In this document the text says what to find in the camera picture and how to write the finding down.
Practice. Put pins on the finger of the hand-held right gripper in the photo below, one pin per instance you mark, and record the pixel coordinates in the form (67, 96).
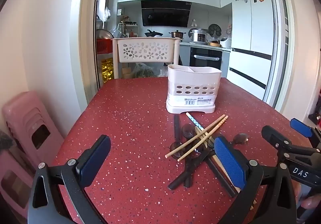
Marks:
(301, 126)
(272, 136)

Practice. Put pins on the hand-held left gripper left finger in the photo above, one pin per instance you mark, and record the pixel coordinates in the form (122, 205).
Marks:
(96, 161)

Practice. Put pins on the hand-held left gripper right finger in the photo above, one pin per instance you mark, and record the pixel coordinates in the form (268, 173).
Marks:
(228, 163)

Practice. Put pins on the wooden chopstick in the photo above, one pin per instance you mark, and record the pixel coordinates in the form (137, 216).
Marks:
(190, 149)
(175, 149)
(219, 162)

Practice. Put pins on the blue dotted chopstick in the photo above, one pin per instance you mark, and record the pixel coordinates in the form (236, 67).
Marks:
(193, 119)

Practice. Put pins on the white plastic utensil holder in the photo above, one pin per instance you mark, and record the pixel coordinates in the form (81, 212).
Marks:
(193, 78)

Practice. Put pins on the person's right hand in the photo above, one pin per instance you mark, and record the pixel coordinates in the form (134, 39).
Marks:
(312, 202)

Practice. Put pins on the pink plastic stool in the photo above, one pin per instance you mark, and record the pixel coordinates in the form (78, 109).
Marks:
(10, 171)
(22, 113)

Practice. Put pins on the gold foil bag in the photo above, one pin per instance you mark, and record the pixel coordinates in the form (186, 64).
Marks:
(107, 70)

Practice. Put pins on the black built-in oven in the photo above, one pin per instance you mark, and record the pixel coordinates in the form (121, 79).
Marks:
(205, 65)

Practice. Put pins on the bag of green vegetables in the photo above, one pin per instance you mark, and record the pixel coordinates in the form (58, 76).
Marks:
(145, 70)

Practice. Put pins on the white countertop appliance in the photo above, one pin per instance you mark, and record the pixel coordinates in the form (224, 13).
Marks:
(225, 43)

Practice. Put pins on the white refrigerator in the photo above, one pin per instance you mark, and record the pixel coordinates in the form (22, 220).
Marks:
(250, 33)

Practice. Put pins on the round wooden tray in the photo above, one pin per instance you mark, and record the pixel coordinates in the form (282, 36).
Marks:
(214, 43)

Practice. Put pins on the white plastic bag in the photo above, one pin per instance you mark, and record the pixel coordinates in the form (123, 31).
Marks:
(163, 71)

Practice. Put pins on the red plastic crate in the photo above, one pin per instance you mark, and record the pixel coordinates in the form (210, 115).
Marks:
(104, 47)

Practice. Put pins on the black round baking mold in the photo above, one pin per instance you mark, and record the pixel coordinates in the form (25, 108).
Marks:
(215, 30)

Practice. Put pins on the silver rice cooker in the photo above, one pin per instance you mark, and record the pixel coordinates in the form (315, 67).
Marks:
(198, 37)

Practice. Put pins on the metal basin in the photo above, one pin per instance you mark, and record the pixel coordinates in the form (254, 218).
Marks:
(104, 34)

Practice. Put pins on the clear plastic bag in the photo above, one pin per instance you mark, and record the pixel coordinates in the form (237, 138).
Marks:
(114, 32)

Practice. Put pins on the spice rack with bottles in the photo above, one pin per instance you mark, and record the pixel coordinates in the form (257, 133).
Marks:
(129, 29)

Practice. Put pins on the copper cooking pot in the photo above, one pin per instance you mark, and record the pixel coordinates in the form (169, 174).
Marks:
(177, 34)

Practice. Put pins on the black wok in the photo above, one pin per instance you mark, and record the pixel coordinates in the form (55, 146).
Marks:
(153, 33)

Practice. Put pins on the hanging plastic bag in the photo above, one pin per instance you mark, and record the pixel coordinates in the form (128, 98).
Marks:
(107, 14)

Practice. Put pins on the black range hood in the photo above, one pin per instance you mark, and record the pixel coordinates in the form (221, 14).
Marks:
(165, 14)

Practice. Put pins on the white sliding door frame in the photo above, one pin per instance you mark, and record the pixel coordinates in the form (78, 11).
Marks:
(87, 25)

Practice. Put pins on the white wall hook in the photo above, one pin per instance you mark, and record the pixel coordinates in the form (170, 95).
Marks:
(194, 23)

